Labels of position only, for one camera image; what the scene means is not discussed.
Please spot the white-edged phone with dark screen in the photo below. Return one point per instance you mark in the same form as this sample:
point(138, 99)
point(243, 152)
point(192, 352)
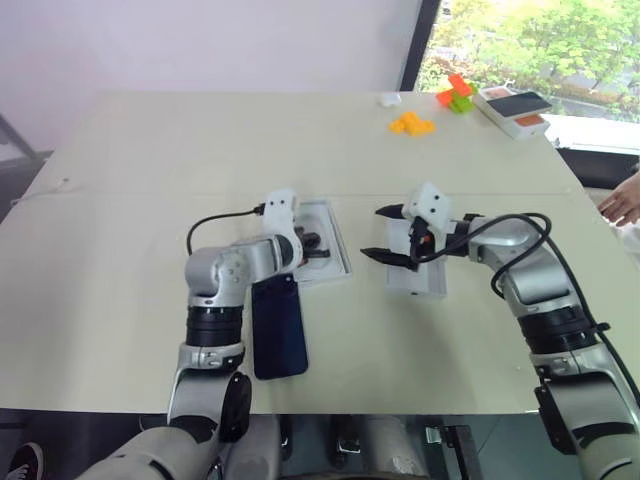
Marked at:
point(520, 105)

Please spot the black window frame post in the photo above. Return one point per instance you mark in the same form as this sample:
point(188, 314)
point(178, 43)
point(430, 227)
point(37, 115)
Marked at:
point(420, 45)

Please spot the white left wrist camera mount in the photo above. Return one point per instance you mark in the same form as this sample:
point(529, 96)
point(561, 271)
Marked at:
point(280, 212)

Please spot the white phone box lid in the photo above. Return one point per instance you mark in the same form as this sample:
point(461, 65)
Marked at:
point(425, 280)

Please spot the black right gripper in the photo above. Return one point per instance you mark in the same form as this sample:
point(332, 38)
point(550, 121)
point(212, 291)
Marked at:
point(420, 245)

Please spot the dark grey furniture frame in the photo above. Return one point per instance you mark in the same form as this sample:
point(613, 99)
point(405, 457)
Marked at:
point(20, 145)

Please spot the dark red sneaker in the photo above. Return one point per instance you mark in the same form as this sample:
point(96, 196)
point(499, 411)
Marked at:
point(27, 462)

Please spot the white phone box base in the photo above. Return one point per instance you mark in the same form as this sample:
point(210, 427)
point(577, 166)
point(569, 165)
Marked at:
point(336, 250)

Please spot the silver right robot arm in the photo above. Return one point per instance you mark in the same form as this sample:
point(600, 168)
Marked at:
point(540, 280)

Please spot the grey rounded leg shape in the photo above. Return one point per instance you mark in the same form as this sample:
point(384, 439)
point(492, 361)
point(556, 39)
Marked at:
point(255, 445)
point(392, 447)

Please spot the white cloth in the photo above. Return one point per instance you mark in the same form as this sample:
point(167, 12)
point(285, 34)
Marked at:
point(630, 237)

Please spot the dark window sill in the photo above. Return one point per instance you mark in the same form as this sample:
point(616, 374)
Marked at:
point(600, 165)

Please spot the bystander's bare hand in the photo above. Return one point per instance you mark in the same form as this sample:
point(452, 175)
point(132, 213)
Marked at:
point(625, 200)

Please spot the yellow toy block pile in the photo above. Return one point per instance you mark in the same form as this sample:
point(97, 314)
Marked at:
point(411, 124)

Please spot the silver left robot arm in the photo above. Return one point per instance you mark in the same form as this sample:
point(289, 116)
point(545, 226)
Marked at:
point(220, 270)

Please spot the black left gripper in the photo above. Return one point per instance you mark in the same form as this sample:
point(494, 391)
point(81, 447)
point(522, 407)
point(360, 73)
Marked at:
point(302, 245)

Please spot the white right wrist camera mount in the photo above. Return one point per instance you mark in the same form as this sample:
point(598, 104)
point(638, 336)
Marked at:
point(430, 202)

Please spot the dark blue smartphone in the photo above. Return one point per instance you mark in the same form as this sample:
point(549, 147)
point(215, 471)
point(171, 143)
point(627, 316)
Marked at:
point(278, 330)

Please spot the small white earbud case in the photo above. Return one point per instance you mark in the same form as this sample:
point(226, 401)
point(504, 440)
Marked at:
point(390, 99)

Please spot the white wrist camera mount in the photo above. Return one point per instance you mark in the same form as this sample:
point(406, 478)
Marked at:
point(280, 212)
point(430, 202)

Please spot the white box with orange print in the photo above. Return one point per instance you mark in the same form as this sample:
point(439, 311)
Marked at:
point(525, 127)

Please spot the orange and green block stack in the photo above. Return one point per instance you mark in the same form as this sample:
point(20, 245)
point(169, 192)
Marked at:
point(457, 95)

